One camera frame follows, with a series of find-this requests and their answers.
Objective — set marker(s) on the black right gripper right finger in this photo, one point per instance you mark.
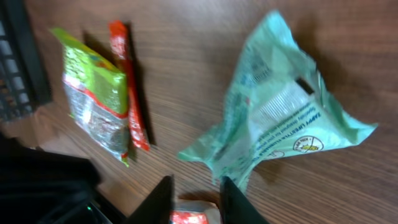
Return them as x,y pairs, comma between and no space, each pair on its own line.
235,208

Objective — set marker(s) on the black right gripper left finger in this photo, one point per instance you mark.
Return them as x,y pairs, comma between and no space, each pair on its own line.
158,206

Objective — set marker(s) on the teal wipes packet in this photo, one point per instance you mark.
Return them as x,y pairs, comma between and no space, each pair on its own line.
276,106

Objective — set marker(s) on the green snack packet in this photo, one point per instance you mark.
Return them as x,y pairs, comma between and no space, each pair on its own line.
97,95

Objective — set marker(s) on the red candy bar wrapper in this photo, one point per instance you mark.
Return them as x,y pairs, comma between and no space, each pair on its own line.
120,46

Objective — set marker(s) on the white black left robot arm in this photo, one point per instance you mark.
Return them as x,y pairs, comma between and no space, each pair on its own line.
45,187

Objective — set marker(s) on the grey plastic mesh basket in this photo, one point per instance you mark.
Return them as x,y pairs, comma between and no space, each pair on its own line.
24,83

